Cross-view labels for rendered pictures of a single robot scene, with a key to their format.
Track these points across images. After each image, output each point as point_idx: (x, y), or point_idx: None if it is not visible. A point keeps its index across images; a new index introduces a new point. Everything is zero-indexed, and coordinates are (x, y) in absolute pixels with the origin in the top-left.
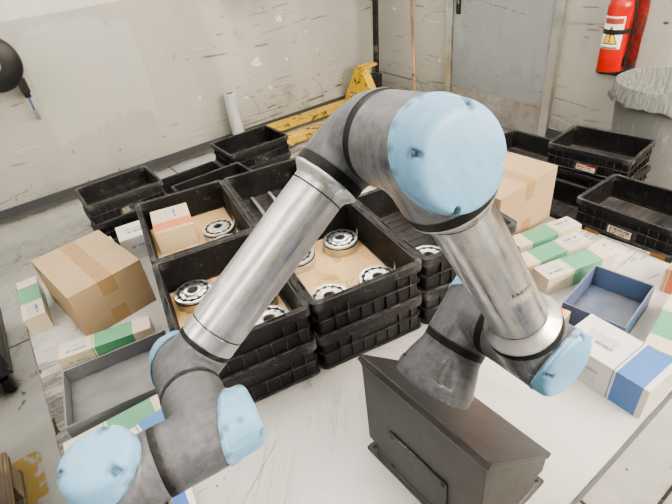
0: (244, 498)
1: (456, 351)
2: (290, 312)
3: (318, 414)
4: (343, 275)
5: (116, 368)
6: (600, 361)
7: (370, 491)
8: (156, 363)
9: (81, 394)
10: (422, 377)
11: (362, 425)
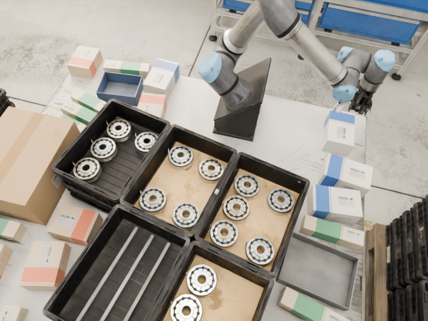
0: (303, 167)
1: (237, 76)
2: (249, 156)
3: None
4: (182, 182)
5: (315, 292)
6: (171, 76)
7: (266, 132)
8: (355, 83)
9: (341, 292)
10: (250, 86)
11: (245, 148)
